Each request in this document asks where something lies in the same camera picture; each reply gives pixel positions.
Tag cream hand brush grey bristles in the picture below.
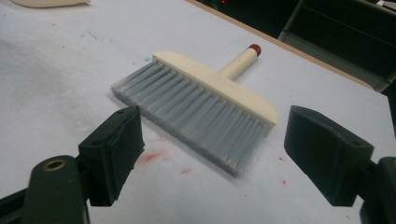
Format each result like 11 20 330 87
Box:
110 43 279 178

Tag cream plastic dustpan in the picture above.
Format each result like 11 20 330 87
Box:
10 0 92 9

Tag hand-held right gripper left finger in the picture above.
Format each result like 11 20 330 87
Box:
78 105 146 208

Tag grey metal shelf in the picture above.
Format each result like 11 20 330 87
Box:
278 0 396 93

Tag white table cover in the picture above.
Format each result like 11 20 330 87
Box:
0 0 396 224

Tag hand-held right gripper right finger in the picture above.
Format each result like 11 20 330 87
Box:
283 105 375 208

